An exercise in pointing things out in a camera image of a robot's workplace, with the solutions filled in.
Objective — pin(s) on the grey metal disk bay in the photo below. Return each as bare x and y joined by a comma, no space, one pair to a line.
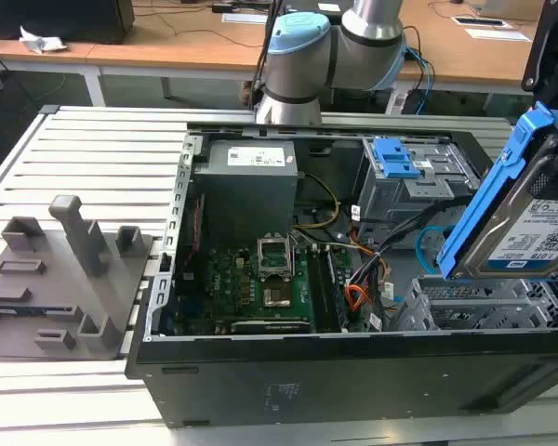
474,302

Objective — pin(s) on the white paper sheet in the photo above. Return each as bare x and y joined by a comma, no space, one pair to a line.
244,18

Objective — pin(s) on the black open PC case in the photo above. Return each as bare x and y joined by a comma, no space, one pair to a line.
335,371

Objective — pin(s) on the crumpled white paper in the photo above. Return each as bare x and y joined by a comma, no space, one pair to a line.
42,43

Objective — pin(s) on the black computer tower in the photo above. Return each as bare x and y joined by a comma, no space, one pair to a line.
60,18

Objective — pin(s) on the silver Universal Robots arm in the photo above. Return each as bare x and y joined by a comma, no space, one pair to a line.
297,60

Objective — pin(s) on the RAM stick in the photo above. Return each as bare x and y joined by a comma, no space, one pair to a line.
336,292

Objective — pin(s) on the grey power supply unit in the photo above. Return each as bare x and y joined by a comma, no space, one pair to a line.
246,186

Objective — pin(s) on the hard disk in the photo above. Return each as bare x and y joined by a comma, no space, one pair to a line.
507,232

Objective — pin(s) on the wooden desk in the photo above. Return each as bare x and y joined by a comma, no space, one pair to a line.
190,46

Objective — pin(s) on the black graphics card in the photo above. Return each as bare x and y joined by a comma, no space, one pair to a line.
269,325

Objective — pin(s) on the CPU socket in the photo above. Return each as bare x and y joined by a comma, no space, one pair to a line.
276,297

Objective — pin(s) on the green motherboard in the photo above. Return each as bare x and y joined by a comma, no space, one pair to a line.
232,288

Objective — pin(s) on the grey parts rack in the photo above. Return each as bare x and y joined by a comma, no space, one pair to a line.
65,297

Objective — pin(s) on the black RAM slot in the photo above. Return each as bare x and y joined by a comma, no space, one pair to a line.
317,292

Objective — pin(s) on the grey drive cage blue latch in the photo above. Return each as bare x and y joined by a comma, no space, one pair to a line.
395,158

